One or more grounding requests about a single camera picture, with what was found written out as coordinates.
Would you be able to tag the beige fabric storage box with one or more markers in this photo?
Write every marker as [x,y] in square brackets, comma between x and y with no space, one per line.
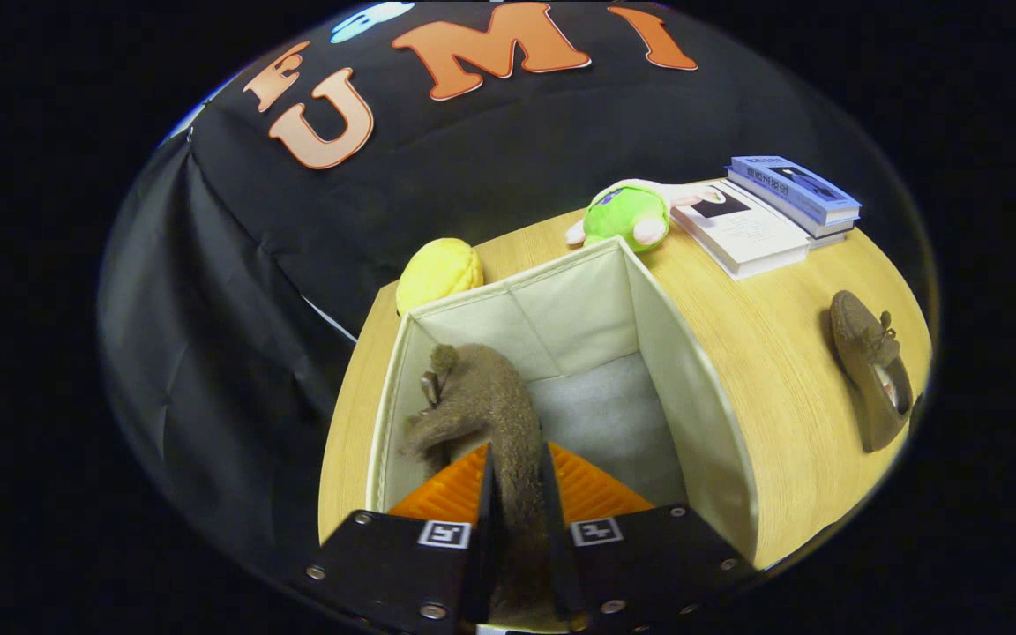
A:
[587,317]

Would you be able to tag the green and white plush toy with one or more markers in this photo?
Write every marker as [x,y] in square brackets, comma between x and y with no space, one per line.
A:
[623,216]

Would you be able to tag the brown fuzzy shoe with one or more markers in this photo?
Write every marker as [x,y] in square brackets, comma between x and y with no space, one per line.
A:
[861,353]
[490,397]

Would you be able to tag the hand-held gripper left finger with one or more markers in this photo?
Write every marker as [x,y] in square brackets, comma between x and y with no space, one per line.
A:
[483,564]

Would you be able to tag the yellow plush ball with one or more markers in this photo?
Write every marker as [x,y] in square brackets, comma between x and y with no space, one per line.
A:
[437,273]

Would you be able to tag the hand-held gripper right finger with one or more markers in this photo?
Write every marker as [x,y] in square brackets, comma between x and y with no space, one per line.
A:
[561,564]

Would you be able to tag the white book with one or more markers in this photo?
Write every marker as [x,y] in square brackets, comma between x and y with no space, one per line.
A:
[755,234]

